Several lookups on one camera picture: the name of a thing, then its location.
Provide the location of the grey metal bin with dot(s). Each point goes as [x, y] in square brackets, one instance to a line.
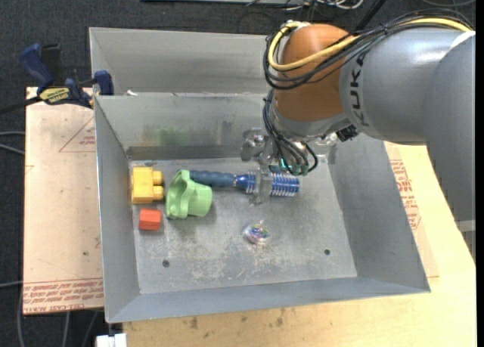
[234, 258]

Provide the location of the yellow toy building block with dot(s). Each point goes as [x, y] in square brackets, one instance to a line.
[145, 185]

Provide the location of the small orange-red block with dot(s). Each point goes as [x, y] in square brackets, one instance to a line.
[150, 219]

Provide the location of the clear iridescent spinning top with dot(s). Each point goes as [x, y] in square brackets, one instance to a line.
[258, 233]

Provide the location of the brown cardboard board, red print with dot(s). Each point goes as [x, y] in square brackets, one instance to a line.
[60, 202]

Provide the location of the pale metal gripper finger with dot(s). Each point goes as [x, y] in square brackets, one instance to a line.
[264, 190]
[264, 171]

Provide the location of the green plastic cup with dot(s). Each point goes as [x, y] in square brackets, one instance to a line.
[187, 198]

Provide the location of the black cylinder on white bracket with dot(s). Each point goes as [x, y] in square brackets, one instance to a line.
[347, 133]

